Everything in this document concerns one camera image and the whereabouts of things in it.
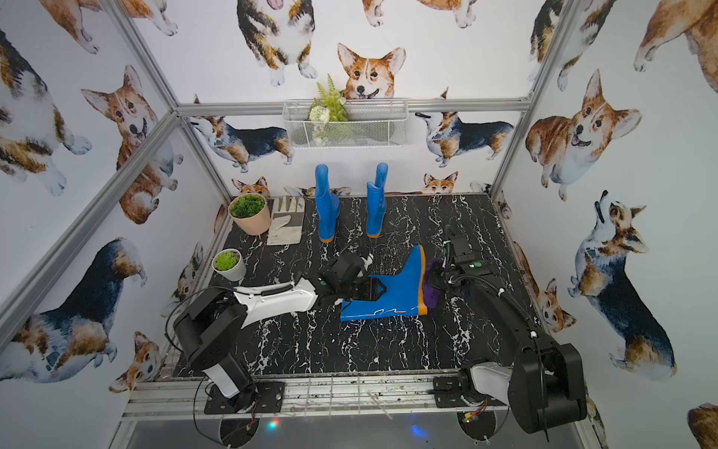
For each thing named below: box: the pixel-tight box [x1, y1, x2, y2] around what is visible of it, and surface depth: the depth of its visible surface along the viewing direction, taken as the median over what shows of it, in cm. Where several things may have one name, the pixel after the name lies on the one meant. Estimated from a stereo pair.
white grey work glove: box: [266, 195, 306, 247], surface depth 115 cm
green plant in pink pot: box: [229, 194, 266, 219], surface depth 105 cm
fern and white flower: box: [308, 72, 349, 144], surface depth 85 cm
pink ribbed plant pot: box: [228, 197, 271, 236], surface depth 104 cm
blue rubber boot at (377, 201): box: [366, 161, 389, 239], surface depth 95 cm
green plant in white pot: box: [215, 250, 238, 272], surface depth 92 cm
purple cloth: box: [422, 258, 445, 309], surface depth 82 cm
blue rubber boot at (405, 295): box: [340, 245, 429, 321], surface depth 90 cm
